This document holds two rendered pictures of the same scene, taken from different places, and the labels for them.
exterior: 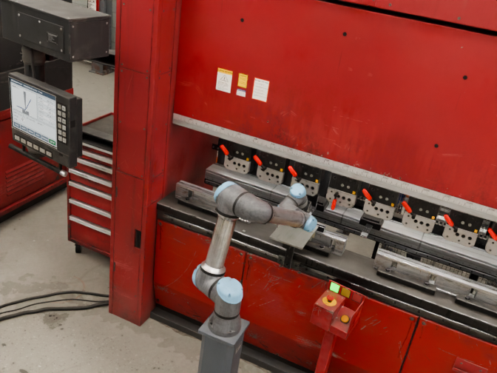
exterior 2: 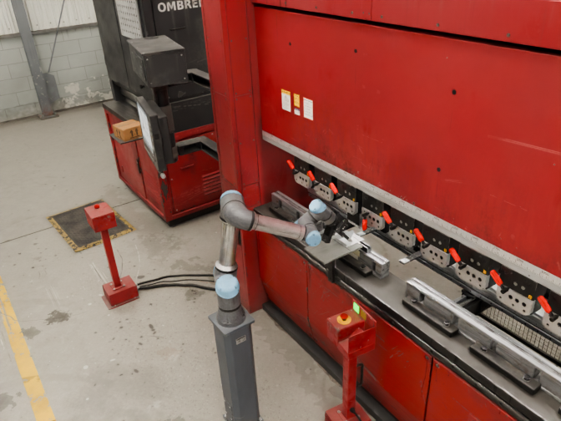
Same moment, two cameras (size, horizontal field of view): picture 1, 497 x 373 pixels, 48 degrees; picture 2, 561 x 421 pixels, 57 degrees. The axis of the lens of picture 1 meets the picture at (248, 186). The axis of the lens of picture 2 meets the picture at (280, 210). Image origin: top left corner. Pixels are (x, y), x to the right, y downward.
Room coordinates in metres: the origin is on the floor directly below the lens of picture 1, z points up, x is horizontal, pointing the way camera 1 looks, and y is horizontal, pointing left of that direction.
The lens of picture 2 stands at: (0.48, -1.43, 2.53)
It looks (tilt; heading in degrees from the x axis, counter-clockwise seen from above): 29 degrees down; 36
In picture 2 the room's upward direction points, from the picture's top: 3 degrees counter-clockwise
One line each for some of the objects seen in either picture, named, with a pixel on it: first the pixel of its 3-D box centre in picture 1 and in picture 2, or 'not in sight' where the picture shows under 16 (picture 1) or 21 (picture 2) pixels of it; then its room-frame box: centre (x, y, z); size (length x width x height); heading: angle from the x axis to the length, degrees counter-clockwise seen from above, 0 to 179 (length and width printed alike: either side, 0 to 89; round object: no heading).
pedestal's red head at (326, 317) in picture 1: (337, 308); (351, 328); (2.24, -0.53, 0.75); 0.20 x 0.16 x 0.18; 62
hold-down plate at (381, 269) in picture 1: (406, 280); (429, 315); (2.38, -0.87, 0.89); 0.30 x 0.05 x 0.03; 69
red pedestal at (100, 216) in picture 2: not in sight; (109, 254); (2.33, 1.56, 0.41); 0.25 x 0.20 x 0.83; 159
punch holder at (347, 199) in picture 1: (344, 188); (377, 209); (2.58, -0.49, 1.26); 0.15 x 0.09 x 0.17; 69
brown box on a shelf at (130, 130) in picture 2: not in sight; (128, 129); (3.15, 2.14, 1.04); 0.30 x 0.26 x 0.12; 70
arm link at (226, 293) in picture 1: (228, 295); (228, 291); (1.97, 0.02, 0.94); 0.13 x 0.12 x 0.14; 46
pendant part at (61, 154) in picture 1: (48, 118); (155, 132); (2.53, 1.03, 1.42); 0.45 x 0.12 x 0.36; 59
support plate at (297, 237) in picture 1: (294, 232); (333, 247); (2.51, -0.28, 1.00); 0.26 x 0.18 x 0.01; 159
